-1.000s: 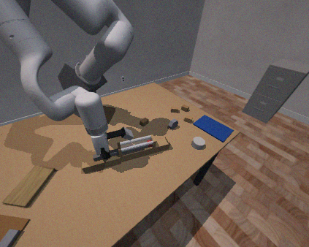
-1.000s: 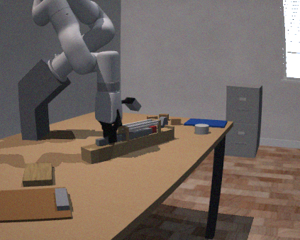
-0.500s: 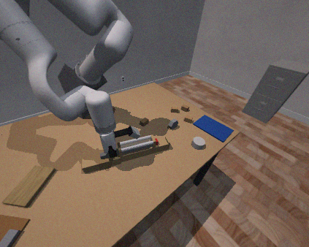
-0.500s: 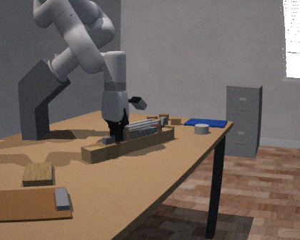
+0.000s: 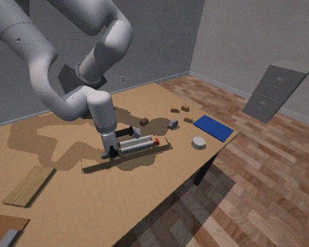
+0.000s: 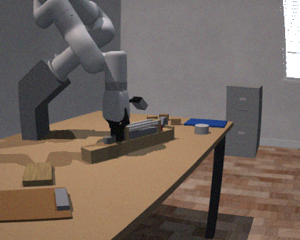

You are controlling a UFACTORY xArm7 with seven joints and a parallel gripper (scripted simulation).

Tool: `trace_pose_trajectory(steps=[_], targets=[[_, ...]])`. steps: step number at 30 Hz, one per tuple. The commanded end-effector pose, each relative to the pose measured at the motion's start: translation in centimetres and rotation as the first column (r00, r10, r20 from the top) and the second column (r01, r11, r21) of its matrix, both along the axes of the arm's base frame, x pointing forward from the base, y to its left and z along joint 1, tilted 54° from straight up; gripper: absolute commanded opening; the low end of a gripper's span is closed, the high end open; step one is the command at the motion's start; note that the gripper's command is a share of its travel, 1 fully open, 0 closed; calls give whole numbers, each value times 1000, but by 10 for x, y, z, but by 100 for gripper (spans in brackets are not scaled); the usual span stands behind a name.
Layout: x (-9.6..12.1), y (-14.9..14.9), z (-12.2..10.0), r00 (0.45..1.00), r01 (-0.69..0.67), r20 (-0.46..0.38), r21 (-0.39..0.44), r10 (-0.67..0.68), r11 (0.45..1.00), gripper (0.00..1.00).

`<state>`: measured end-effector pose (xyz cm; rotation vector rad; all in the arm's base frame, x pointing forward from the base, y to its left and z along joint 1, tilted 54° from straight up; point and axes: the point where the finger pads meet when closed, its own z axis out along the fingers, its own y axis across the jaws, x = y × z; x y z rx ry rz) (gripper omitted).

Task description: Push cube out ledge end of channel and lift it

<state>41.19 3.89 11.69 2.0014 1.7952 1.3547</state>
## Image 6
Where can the grey cylinder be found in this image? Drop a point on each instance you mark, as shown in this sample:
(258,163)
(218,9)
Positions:
(201,129)

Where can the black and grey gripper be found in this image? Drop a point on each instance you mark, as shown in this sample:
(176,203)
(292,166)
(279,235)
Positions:
(116,109)

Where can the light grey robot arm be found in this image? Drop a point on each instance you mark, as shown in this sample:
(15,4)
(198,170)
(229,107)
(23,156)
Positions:
(84,45)

